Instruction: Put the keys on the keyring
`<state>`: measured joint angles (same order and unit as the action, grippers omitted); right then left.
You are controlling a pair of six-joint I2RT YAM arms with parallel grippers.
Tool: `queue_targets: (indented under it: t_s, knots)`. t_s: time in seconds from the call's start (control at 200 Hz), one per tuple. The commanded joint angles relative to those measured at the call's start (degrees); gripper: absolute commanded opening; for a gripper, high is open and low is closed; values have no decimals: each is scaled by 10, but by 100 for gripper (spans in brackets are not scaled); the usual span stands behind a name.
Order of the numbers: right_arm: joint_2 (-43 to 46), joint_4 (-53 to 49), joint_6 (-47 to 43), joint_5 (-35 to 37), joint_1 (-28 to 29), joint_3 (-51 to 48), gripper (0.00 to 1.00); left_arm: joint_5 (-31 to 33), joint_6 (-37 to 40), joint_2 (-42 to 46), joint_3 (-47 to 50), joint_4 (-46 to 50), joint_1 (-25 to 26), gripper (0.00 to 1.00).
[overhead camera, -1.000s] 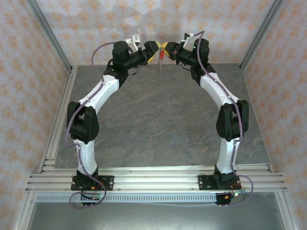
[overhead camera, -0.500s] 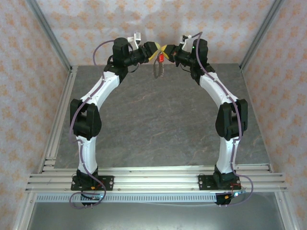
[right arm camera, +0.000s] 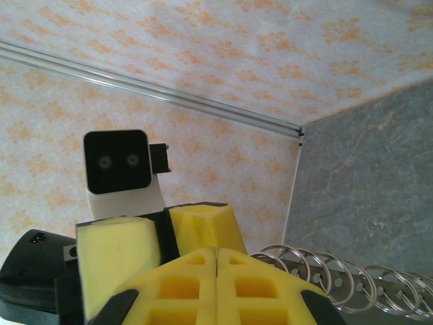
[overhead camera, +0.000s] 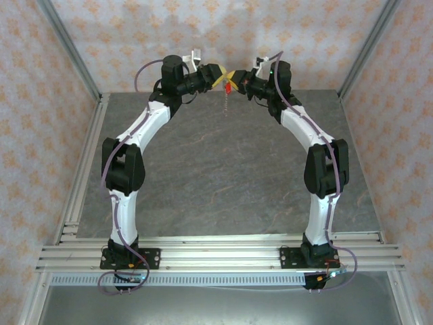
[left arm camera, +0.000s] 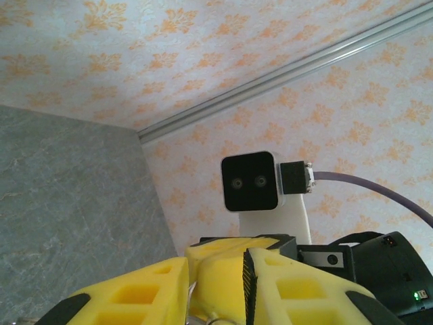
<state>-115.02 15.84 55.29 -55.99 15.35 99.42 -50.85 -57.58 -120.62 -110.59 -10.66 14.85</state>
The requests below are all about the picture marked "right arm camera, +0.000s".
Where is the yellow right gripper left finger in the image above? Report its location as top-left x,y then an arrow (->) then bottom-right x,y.
85,246 -> 218,325

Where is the aluminium side rail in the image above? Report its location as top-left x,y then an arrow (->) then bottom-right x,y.
283,144 -> 304,247

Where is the aluminium frame post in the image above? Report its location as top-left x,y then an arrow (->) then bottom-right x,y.
0,39 -> 306,147

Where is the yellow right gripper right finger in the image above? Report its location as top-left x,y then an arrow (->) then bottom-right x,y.
216,246 -> 350,325

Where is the metal key plate with rings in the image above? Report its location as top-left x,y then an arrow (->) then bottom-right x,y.
249,242 -> 433,322

